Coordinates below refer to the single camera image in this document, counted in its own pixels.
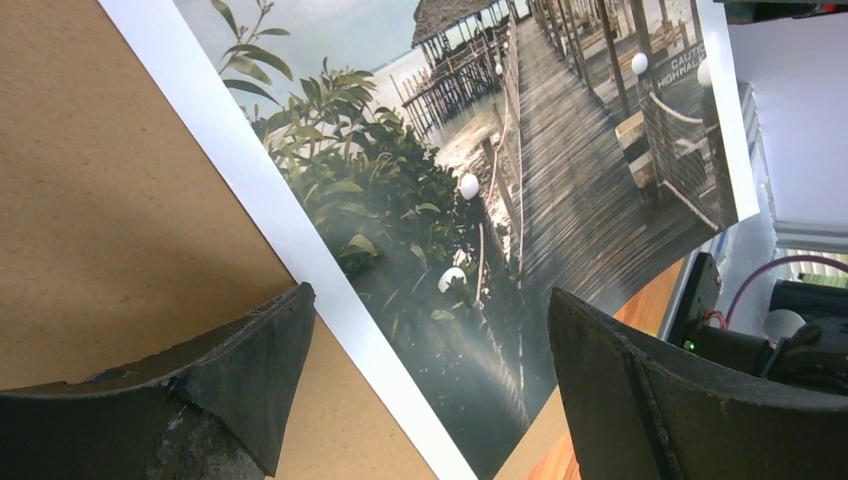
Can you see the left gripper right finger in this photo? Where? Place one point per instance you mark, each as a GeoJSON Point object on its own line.
{"type": "Point", "coordinates": [641, 408]}

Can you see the black and white photo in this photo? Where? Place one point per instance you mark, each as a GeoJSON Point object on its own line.
{"type": "Point", "coordinates": [433, 168]}

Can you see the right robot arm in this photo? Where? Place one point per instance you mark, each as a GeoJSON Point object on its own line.
{"type": "Point", "coordinates": [804, 340]}

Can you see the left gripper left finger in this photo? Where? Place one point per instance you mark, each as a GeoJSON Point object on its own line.
{"type": "Point", "coordinates": [212, 407]}

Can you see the brown backing board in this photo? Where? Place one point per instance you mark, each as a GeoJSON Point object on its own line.
{"type": "Point", "coordinates": [118, 237]}

